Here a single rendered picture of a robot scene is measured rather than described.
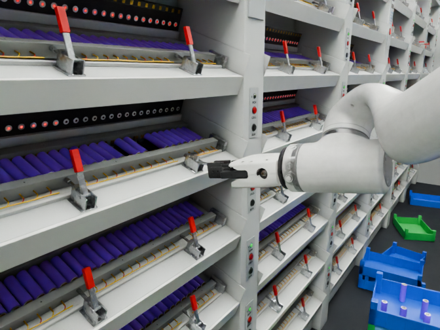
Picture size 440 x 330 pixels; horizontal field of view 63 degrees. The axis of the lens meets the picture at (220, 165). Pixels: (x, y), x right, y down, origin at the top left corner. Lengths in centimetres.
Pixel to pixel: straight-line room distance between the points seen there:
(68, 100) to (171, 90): 21
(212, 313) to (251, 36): 69
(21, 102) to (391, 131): 45
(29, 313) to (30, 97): 34
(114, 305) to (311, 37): 122
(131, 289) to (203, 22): 62
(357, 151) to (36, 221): 47
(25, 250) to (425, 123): 51
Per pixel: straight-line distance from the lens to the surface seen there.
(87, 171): 64
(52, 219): 57
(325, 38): 153
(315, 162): 59
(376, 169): 56
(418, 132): 44
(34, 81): 52
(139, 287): 75
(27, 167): 65
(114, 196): 63
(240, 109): 87
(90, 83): 56
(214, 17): 92
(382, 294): 146
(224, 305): 103
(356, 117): 62
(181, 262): 82
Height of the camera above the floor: 116
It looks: 14 degrees down
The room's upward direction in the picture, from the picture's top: straight up
